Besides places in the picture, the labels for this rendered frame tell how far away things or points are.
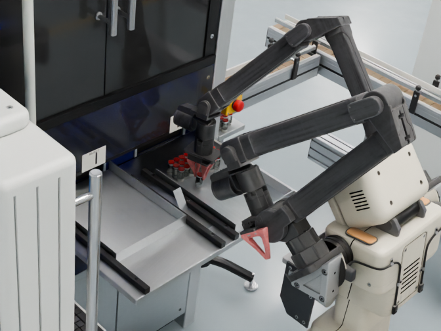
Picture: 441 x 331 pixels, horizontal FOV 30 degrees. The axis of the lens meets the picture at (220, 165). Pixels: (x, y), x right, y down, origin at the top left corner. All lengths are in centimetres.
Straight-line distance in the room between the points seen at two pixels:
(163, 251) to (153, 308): 78
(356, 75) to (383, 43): 356
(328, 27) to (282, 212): 56
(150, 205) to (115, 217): 12
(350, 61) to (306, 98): 271
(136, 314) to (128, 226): 69
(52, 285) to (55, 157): 28
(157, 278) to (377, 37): 381
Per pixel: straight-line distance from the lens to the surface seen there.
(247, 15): 575
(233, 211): 245
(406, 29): 598
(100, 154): 238
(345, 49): 215
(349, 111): 165
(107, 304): 282
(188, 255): 228
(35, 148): 148
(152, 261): 225
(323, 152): 348
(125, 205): 243
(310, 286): 188
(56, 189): 147
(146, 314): 303
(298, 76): 321
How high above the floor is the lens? 239
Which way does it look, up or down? 35 degrees down
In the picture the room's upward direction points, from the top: 8 degrees clockwise
